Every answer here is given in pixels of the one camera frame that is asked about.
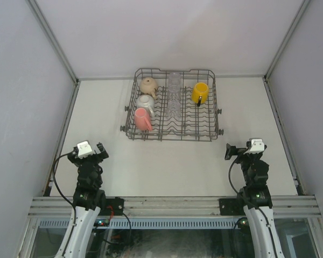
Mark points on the pink ceramic cup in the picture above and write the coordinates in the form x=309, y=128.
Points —
x=142, y=119

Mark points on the yellow mug black handle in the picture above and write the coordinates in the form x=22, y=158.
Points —
x=200, y=93

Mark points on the grey wire dish rack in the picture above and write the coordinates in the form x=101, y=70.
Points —
x=195, y=124

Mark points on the beige ceramic mug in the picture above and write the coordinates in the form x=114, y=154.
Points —
x=149, y=86

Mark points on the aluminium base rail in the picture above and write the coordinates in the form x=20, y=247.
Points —
x=202, y=207

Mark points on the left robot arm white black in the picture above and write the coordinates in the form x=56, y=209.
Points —
x=88, y=198

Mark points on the blue slotted cable duct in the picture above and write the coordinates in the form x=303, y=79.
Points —
x=166, y=223

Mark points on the clear glass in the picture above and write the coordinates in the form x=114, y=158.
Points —
x=174, y=93
x=174, y=80
x=173, y=109

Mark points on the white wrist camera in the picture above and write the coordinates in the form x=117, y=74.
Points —
x=255, y=146
x=84, y=149

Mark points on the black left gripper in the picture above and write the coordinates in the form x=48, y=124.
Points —
x=100, y=155

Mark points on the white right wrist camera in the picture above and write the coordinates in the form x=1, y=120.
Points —
x=255, y=146

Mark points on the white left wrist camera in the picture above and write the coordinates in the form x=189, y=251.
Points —
x=84, y=149

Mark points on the white speckled ceramic mug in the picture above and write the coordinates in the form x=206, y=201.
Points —
x=147, y=102

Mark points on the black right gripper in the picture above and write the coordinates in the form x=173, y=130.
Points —
x=239, y=155

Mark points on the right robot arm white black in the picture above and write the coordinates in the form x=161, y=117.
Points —
x=255, y=196

